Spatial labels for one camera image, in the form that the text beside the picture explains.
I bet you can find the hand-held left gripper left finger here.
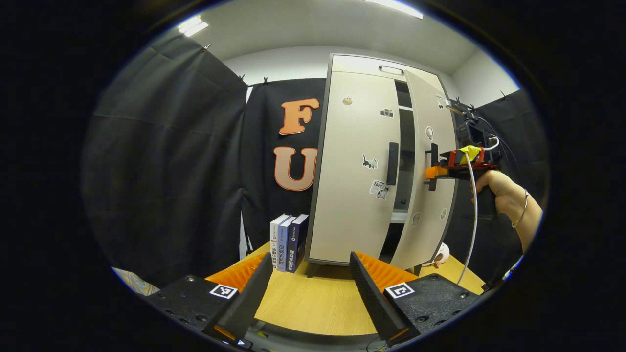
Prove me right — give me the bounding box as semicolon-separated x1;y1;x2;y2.
144;252;274;343

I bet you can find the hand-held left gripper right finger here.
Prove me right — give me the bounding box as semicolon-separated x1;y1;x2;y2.
349;251;482;345

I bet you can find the camera sticker shoe cabinet door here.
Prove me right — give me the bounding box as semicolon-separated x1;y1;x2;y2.
308;71;402;264

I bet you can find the beige double-door shoe cabinet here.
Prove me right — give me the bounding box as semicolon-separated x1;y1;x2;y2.
304;53;455;277

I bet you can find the blue book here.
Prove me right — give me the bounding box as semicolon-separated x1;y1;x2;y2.
277;215;297;273

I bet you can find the white book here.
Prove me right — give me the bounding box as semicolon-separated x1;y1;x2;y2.
270;214;290;269

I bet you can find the navy book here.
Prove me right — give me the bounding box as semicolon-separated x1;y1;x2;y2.
287;214;310;273

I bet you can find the pink smiling plush toy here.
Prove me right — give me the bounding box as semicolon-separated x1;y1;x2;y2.
422;242;450;267

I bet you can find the black backdrop cloth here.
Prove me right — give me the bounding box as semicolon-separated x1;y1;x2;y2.
81;29;551;289

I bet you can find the ceiling light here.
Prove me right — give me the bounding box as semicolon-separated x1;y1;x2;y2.
177;16;210;38
364;0;424;20

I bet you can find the white cable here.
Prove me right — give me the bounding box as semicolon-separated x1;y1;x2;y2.
457;138;500;286

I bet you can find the thin metal bracelet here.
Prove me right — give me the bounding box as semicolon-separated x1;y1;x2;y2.
511;190;530;229

